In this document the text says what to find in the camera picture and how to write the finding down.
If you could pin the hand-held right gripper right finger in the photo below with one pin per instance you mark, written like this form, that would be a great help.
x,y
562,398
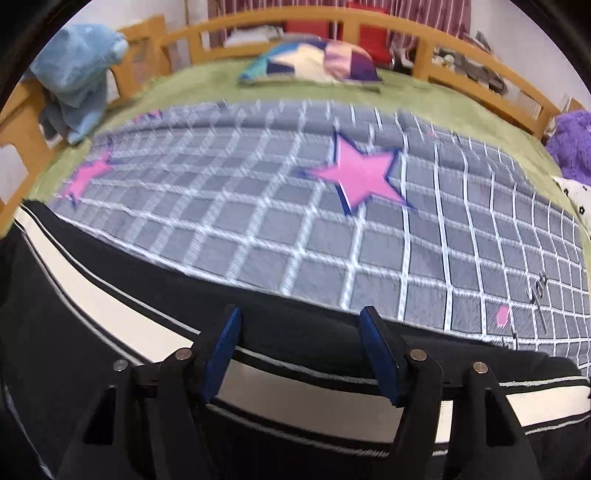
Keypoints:
x,y
384,355

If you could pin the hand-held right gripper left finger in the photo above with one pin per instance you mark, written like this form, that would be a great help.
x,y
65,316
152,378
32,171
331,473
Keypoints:
x,y
222,351

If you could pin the black pants with white stripe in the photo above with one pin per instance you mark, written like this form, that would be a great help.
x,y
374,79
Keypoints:
x,y
138,295

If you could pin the grey checked star blanket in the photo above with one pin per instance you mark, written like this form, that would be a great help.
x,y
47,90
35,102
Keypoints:
x,y
286,207

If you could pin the white black-dotted cushion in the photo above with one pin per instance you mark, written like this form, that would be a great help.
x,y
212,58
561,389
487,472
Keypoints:
x,y
577,196

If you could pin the green bed sheet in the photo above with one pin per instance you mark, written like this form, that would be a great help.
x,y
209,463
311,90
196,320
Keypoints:
x,y
207,83

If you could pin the purple plush toy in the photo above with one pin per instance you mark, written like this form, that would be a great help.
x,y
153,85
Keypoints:
x,y
571,143

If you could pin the colourful patchwork pillow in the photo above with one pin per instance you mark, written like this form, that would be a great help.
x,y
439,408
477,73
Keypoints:
x,y
314,62

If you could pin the light blue cloth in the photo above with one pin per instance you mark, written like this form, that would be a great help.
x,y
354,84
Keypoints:
x,y
74,78

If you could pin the red chair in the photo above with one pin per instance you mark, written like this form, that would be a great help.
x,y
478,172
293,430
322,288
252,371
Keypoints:
x,y
369,39

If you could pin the striped curtain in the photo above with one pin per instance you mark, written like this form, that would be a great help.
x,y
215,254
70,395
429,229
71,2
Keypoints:
x,y
415,18

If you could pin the wooden bed frame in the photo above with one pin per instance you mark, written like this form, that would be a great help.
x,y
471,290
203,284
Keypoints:
x,y
461,60

